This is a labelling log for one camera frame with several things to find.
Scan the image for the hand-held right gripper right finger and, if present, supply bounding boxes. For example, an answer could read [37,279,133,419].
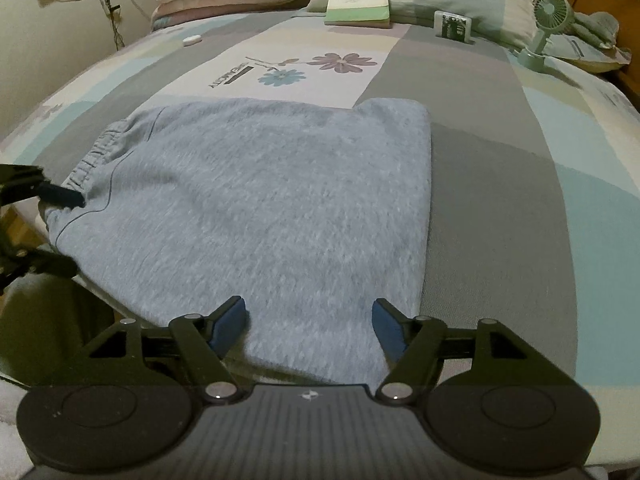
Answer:
[371,297,546,405]

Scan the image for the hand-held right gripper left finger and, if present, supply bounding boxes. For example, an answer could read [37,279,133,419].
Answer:
[75,295,251,405]

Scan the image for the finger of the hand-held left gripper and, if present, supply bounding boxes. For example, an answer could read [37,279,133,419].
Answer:
[0,164,87,209]
[0,247,80,291]

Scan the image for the grey sweatpants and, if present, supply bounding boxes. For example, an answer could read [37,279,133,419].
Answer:
[42,97,433,386]

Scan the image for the person's grey green clothing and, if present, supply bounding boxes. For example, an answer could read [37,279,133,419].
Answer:
[0,275,121,386]

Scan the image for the small green white box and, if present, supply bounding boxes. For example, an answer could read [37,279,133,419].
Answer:
[434,10,473,42]

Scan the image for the wooden headboard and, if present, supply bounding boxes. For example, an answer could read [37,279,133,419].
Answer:
[567,0,640,111]

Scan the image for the small green desk fan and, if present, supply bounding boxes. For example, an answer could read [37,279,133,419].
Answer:
[515,0,572,71]

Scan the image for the grey green crumpled cloth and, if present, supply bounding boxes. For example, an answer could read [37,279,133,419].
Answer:
[570,10,621,51]

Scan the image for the wall cables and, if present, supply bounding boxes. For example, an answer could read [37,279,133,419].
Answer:
[50,0,126,53]

